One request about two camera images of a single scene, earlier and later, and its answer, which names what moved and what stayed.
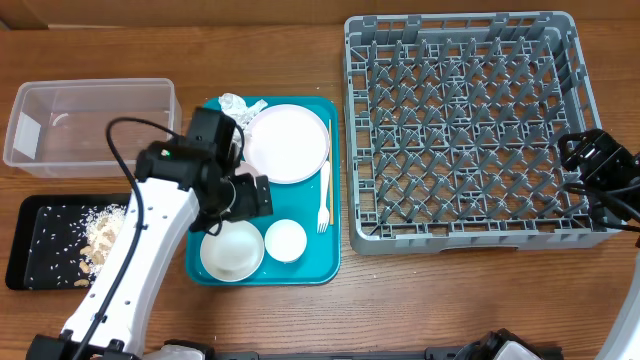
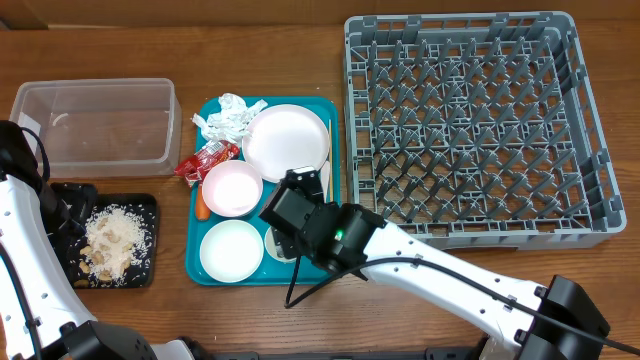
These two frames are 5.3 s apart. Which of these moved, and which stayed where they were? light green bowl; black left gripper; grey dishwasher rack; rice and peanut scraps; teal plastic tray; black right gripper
Moved: black right gripper; black left gripper
Stayed: teal plastic tray; rice and peanut scraps; grey dishwasher rack; light green bowl
